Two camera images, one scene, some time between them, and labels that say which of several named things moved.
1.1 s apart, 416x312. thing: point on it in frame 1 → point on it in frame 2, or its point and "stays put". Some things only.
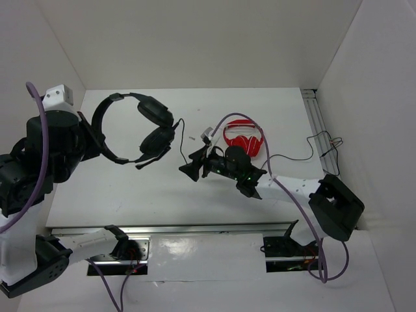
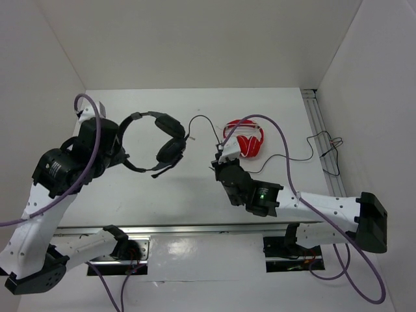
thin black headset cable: x=181 y=121 → x=329 y=149
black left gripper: x=96 y=138 → x=120 y=155
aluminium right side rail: x=313 y=106 stays put
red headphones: x=253 y=145 stays put
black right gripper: x=193 y=169 → x=218 y=166
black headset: x=155 y=143 → x=170 y=153
